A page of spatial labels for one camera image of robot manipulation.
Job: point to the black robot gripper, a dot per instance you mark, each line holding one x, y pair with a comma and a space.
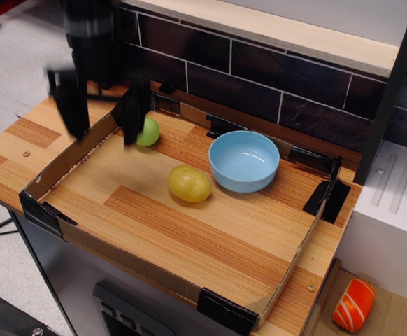
72, 86

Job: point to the green toy pear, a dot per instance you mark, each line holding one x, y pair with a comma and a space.
149, 134

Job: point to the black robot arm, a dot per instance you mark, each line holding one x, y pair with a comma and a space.
94, 33

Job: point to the light blue bowl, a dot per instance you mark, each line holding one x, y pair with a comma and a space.
243, 161

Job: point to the yellow toy potato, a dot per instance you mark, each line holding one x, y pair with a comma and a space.
189, 184

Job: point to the cardboard fence with black tape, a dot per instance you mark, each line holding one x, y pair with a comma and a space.
233, 264

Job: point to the light wooden shelf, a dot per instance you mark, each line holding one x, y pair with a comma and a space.
336, 47

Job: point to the grey oven control panel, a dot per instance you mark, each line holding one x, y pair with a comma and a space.
136, 311

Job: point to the white toy sink drainboard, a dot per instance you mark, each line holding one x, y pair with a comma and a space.
374, 246

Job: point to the orange salmon sushi toy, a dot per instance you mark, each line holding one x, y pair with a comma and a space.
355, 305

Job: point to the dark grey left post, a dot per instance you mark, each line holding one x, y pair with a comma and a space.
111, 62

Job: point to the dark grey post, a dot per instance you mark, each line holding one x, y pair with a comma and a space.
389, 99
111, 62

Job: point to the dark grey right post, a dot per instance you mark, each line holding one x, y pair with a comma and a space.
389, 99

